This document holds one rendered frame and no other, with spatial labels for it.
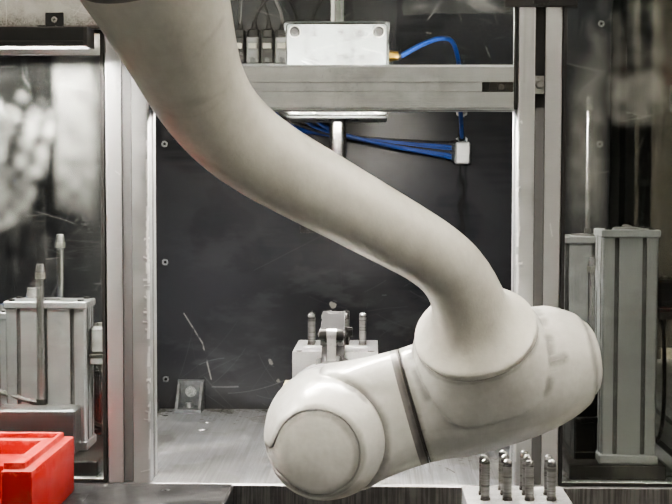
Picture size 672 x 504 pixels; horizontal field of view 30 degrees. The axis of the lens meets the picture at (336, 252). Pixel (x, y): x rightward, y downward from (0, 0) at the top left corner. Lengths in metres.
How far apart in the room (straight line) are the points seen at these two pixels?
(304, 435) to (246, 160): 0.25
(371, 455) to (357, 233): 0.20
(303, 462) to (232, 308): 0.72
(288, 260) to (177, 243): 0.15
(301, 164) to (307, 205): 0.03
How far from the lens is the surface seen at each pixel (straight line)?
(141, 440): 1.31
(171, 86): 0.82
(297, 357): 1.40
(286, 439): 1.01
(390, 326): 1.70
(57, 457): 1.22
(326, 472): 1.01
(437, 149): 1.68
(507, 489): 1.17
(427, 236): 0.94
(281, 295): 1.70
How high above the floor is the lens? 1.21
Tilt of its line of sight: 3 degrees down
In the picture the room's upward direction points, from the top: straight up
